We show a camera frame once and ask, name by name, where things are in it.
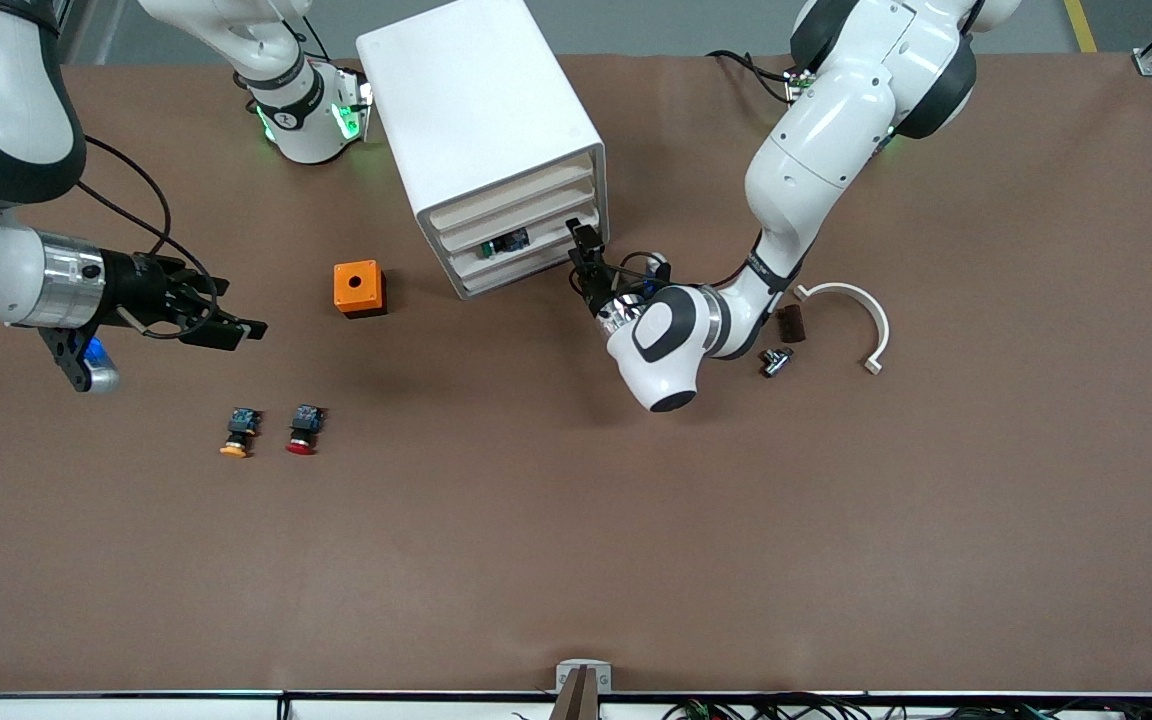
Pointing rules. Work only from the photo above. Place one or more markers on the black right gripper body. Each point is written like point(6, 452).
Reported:
point(134, 287)

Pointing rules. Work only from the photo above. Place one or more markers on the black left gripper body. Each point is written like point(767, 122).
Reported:
point(598, 290)

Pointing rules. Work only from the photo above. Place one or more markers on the green push button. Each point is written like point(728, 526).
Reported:
point(504, 243)

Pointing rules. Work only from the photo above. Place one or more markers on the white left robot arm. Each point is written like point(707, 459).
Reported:
point(806, 140)

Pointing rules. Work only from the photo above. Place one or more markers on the yellow push button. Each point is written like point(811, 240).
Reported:
point(238, 435)

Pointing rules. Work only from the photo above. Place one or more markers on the red push button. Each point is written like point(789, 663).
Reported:
point(305, 430)

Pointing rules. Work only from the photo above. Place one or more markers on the white drawer cabinet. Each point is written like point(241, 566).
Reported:
point(476, 100)

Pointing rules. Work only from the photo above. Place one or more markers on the brown terminal block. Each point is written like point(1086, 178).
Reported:
point(794, 326)

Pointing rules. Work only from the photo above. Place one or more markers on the orange button enclosure box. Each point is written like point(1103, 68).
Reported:
point(356, 285)

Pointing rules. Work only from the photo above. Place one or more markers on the silver key switch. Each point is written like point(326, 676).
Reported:
point(777, 362)

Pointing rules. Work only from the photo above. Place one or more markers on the white curved bracket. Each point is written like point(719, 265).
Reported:
point(871, 310)

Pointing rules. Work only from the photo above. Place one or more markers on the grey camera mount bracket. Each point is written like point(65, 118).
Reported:
point(584, 672)

